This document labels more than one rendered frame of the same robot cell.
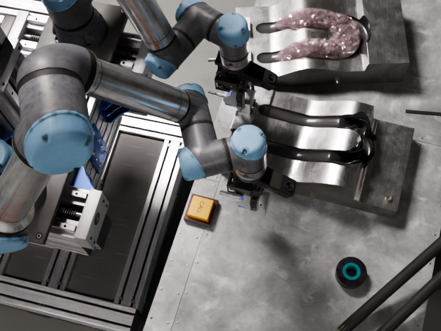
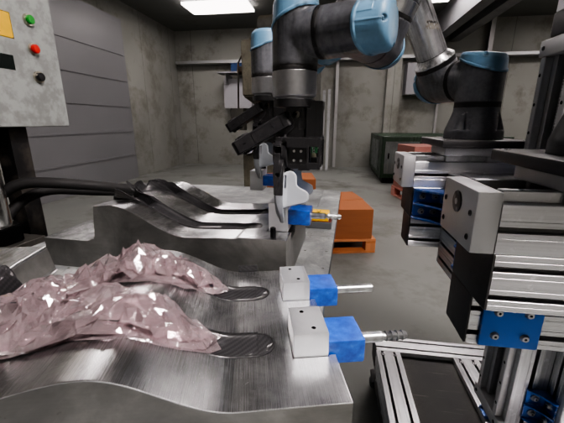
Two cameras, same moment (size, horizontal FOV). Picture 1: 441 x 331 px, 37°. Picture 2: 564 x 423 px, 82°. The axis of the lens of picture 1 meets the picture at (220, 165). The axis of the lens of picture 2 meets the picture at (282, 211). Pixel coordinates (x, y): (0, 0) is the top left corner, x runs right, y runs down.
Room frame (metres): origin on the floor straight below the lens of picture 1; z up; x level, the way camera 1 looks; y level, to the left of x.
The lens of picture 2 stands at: (1.49, -0.23, 1.09)
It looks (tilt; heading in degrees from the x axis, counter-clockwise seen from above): 16 degrees down; 167
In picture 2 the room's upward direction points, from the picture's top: straight up
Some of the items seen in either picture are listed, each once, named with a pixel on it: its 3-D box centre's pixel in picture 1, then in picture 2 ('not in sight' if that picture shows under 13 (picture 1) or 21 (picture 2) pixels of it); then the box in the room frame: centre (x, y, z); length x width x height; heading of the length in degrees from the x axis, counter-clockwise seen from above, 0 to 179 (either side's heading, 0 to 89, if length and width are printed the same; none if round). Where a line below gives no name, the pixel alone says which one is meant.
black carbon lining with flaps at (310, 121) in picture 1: (314, 133); (190, 202); (0.78, -0.27, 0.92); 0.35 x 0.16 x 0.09; 65
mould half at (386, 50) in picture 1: (317, 39); (109, 326); (1.13, -0.35, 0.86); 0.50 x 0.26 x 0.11; 82
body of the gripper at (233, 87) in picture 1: (233, 71); (298, 136); (0.93, -0.07, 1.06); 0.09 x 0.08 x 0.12; 65
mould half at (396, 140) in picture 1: (317, 146); (187, 221); (0.76, -0.28, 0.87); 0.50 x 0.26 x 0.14; 65
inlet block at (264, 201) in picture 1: (243, 198); (274, 180); (0.62, -0.05, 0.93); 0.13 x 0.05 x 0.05; 65
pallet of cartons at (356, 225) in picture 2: not in sight; (310, 206); (-1.28, 0.69, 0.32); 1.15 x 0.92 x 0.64; 69
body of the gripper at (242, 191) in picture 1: (247, 176); (268, 120); (0.61, -0.06, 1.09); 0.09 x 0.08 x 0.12; 65
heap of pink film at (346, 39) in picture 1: (317, 32); (110, 290); (1.12, -0.35, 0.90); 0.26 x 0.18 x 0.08; 82
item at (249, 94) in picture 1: (230, 96); (305, 215); (0.93, -0.06, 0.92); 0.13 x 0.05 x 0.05; 65
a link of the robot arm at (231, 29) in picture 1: (232, 36); (296, 35); (0.93, -0.08, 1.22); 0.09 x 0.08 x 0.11; 45
